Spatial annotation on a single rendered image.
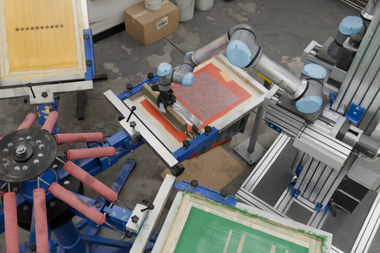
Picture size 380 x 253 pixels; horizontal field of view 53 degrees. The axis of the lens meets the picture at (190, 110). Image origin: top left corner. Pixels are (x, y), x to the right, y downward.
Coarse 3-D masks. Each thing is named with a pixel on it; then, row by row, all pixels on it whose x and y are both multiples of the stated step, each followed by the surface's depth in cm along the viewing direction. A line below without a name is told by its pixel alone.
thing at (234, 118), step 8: (216, 56) 269; (224, 56) 268; (224, 64) 266; (240, 72) 258; (248, 80) 253; (256, 88) 250; (264, 88) 248; (136, 96) 244; (264, 96) 244; (128, 104) 236; (248, 104) 239; (256, 104) 239; (136, 112) 232; (240, 112) 234; (248, 112) 238; (144, 120) 228; (224, 120) 230; (232, 120) 230; (152, 128) 225; (224, 128) 229; (160, 136) 221; (168, 144) 218
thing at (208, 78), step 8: (208, 64) 267; (200, 72) 262; (208, 72) 262; (216, 72) 262; (200, 80) 257; (208, 80) 257; (216, 80) 257; (224, 80) 257; (176, 88) 251; (184, 88) 251; (192, 88) 252; (200, 88) 252; (208, 88) 252; (176, 96) 247; (184, 96) 247; (192, 96) 247; (200, 96) 247; (144, 104) 241; (184, 104) 242; (152, 112) 237; (160, 120) 233
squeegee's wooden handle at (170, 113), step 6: (144, 84) 232; (144, 90) 234; (150, 90) 229; (150, 96) 230; (156, 96) 226; (168, 108) 220; (168, 114) 222; (174, 114) 217; (174, 120) 219; (180, 120) 214; (180, 126) 216; (186, 126) 215
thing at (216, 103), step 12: (228, 84) 255; (204, 96) 247; (216, 96) 248; (228, 96) 248; (240, 96) 248; (192, 108) 240; (204, 108) 240; (216, 108) 241; (228, 108) 241; (204, 120) 234; (180, 132) 228
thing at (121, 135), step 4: (120, 132) 216; (124, 132) 216; (112, 136) 214; (116, 136) 214; (120, 136) 214; (124, 136) 214; (128, 136) 215; (108, 140) 212; (112, 140) 212; (116, 140) 212; (120, 140) 212; (112, 144) 210; (116, 144) 212; (120, 144) 214; (116, 148) 214
